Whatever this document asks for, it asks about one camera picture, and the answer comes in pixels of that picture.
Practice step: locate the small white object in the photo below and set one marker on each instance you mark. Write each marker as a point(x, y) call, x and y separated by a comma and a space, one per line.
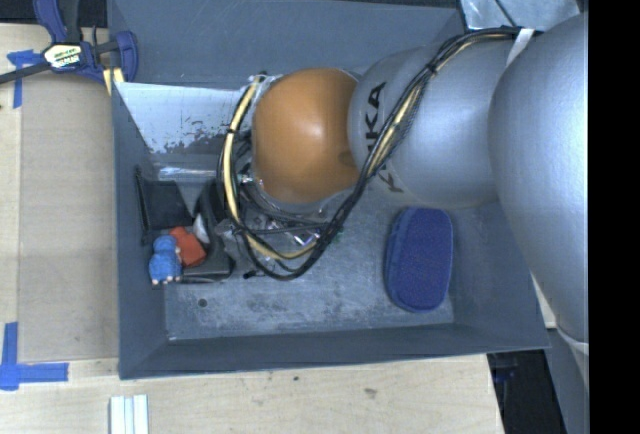
point(201, 229)

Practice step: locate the grey metal bin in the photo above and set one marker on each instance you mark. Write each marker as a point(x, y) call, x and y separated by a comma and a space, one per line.
point(310, 307)

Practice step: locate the red-orange toy block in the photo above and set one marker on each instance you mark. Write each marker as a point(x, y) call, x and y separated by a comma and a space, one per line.
point(191, 249)

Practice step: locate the black flat case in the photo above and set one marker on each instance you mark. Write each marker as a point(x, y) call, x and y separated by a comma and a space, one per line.
point(162, 207)

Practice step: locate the blue toy figure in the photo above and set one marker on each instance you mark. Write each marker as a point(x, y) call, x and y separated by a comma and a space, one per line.
point(164, 262)

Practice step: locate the blue oval sponge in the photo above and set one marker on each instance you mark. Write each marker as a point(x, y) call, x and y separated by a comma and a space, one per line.
point(419, 259)

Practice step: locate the pale wood board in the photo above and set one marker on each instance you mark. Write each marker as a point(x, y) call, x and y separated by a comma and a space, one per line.
point(65, 222)

